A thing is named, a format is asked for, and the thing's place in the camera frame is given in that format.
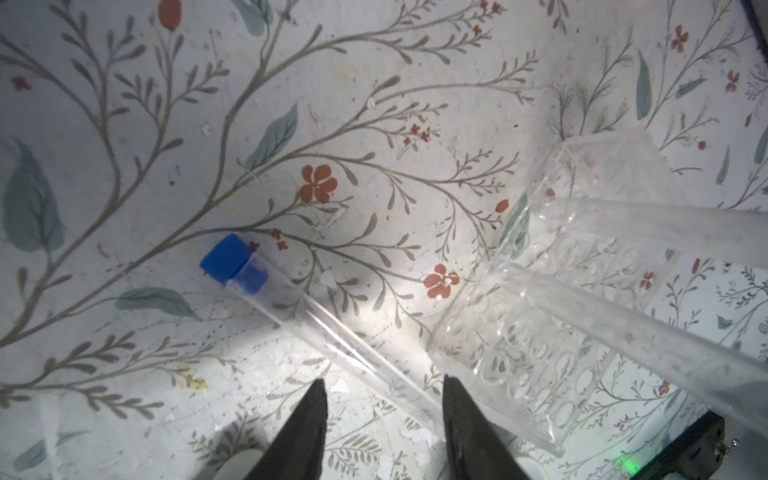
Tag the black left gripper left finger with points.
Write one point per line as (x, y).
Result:
(297, 451)

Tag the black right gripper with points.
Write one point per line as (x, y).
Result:
(698, 453)

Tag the blue capped test tube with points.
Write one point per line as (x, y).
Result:
(731, 383)
(735, 236)
(260, 283)

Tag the clear test tube rack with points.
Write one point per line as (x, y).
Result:
(511, 335)

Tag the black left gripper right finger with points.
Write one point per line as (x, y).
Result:
(474, 450)

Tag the small white porcelain dish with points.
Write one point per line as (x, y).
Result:
(239, 466)

